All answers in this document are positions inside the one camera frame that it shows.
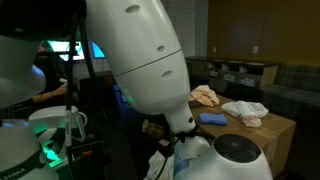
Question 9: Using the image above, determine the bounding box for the operator hand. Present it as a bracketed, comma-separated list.
[53, 83, 69, 98]

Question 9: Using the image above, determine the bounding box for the white plastic bag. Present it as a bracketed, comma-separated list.
[221, 100, 270, 128]

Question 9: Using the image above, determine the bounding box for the operator forearm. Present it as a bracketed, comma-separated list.
[32, 91, 56, 104]

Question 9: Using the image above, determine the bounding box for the large cardboard box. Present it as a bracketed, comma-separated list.
[189, 94, 297, 178]

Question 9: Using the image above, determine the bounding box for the person in dark shirt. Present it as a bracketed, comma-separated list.
[33, 43, 79, 108]

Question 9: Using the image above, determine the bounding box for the pink cloth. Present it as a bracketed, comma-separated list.
[188, 84, 221, 108]

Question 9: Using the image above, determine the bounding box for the wooden cabinet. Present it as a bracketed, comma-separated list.
[184, 55, 280, 89]

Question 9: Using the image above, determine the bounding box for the green plaid sofa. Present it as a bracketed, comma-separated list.
[259, 63, 320, 121]

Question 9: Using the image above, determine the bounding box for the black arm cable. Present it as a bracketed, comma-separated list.
[64, 14, 98, 111]

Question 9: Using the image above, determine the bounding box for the small wall monitor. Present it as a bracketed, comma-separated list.
[46, 40, 86, 62]

